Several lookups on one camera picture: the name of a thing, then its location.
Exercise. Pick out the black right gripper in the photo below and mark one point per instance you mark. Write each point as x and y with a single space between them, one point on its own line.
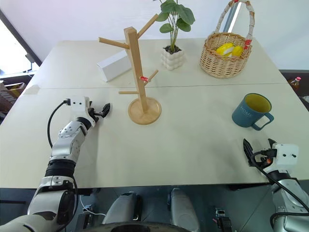
264 158

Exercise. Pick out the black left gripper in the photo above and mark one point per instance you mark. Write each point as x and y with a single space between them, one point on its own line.
93 113

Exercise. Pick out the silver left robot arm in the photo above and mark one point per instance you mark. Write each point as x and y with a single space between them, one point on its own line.
70 140

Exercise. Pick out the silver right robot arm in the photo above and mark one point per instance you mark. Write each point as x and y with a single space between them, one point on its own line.
289 193

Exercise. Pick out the blue mug yellow inside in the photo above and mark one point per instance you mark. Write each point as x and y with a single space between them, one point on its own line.
246 113

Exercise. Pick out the wooden mug tree stand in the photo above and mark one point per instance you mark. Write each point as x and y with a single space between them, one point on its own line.
136 72

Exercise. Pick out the small red object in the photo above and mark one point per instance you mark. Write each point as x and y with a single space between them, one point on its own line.
144 79

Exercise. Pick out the white rectangular box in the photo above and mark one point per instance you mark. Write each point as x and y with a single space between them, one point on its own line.
114 66

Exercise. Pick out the amber bottle with red cap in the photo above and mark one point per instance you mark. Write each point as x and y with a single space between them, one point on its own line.
295 84

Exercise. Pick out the black device under table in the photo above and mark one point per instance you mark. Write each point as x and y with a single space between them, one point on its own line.
85 217
222 217

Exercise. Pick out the white bubble plant pot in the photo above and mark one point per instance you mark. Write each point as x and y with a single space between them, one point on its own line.
172 60

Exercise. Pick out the cluttered shelf with boxes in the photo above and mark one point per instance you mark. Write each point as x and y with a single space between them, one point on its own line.
12 89

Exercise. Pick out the grey rounded leg cover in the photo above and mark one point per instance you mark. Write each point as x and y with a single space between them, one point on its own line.
182 207
122 207

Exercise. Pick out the plain yellow fruit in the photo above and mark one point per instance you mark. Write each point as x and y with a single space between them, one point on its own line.
237 51

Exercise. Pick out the yellow fruit with white band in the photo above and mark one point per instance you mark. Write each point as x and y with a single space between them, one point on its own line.
225 49

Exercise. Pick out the red tape on basket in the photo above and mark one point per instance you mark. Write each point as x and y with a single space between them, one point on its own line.
247 44

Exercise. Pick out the green leafy plant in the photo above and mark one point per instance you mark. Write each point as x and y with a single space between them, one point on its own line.
177 14

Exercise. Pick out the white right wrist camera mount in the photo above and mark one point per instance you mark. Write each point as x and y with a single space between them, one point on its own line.
287 154

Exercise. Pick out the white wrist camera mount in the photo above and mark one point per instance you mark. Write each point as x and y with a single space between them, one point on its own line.
78 102
287 154

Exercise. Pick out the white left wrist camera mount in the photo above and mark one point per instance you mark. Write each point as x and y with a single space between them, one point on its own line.
78 102

